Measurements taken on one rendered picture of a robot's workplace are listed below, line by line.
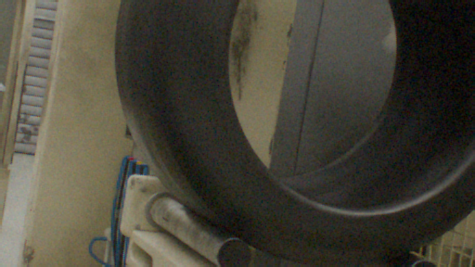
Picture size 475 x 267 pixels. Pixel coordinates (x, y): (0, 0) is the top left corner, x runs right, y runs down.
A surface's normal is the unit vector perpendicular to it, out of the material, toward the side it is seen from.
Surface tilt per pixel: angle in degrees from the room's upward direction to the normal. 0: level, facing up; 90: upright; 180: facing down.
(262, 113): 90
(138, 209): 90
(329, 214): 101
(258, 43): 90
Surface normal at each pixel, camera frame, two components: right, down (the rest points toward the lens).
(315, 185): 0.29, -0.07
